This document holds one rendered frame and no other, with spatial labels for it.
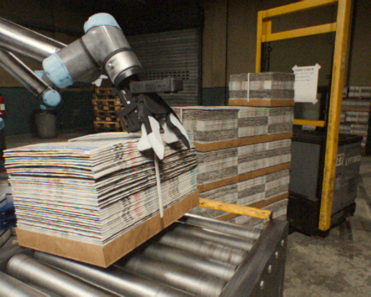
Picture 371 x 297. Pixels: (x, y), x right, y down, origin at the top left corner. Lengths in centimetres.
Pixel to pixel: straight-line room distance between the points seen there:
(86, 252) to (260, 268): 35
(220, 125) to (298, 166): 123
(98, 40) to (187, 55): 847
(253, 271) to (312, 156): 212
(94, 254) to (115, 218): 8
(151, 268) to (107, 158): 25
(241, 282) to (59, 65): 59
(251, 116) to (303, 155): 95
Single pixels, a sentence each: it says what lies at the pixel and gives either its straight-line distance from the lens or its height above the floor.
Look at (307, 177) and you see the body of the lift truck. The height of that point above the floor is 45.
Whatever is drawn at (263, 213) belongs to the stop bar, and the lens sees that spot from 89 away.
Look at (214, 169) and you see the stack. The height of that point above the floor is 72.
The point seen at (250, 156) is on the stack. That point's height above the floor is 75.
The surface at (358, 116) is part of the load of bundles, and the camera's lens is 639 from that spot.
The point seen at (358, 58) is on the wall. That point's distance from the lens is 805.
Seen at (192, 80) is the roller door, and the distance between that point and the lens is 902.
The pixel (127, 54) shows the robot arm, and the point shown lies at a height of 124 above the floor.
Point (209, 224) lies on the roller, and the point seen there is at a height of 79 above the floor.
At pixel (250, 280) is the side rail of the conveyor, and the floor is 80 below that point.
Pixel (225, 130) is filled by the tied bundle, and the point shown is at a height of 94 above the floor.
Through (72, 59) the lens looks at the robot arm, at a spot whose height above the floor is 123.
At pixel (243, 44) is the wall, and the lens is 855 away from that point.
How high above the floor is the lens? 115
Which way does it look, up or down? 11 degrees down
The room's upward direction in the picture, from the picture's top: straight up
